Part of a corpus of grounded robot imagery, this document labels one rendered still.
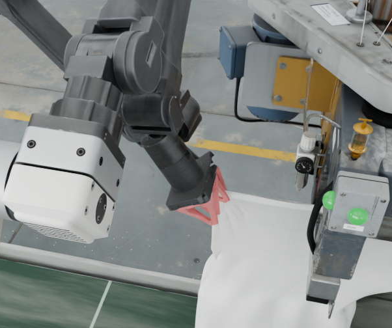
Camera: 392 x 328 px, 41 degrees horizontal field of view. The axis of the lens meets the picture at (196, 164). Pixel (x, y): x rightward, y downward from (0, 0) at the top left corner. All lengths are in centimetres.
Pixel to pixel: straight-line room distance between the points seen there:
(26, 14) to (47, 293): 108
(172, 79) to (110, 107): 17
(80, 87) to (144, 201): 202
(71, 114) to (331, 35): 56
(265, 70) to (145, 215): 150
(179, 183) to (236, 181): 191
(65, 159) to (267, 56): 70
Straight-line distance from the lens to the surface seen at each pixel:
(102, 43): 68
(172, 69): 78
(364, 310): 177
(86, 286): 186
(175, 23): 81
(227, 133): 304
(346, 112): 95
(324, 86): 120
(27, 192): 57
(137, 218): 255
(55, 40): 104
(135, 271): 183
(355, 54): 97
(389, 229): 117
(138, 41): 66
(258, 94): 124
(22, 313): 185
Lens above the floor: 187
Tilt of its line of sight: 41 degrees down
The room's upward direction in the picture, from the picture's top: 1 degrees clockwise
